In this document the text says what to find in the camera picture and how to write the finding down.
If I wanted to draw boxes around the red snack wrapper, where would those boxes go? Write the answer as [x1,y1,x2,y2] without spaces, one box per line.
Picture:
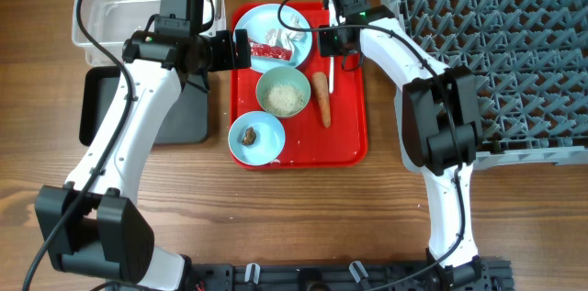
[248,39,294,62]

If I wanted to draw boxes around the white tissue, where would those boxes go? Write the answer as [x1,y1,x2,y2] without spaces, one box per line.
[264,15,306,52]

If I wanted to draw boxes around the green bowl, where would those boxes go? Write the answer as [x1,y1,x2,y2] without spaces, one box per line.
[255,66,311,118]

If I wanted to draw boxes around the white rice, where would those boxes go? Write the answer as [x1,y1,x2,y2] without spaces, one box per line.
[262,84,305,117]

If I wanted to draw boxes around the white plastic spoon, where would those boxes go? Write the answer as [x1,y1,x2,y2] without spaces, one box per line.
[328,57,334,94]

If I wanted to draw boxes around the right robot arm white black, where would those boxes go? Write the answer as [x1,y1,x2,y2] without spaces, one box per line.
[318,6,481,270]

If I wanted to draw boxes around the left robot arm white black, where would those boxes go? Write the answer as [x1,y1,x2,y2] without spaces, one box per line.
[35,29,251,290]

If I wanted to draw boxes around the grey dishwasher rack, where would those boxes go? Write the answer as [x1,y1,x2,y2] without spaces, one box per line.
[380,0,587,169]

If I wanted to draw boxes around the large light blue plate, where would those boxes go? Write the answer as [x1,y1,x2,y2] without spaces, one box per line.
[234,4,312,73]

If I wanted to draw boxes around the orange carrot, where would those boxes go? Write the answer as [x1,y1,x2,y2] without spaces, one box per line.
[311,72,332,129]

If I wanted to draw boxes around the black tray bin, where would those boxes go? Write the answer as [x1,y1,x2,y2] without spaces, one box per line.
[79,66,209,146]

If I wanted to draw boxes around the brown food scrap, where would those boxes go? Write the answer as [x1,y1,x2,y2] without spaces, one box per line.
[242,127,257,146]

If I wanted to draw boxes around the small light blue bowl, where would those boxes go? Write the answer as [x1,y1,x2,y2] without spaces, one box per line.
[228,111,286,166]

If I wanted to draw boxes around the clear plastic bin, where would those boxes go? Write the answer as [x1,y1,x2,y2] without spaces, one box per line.
[81,0,227,57]

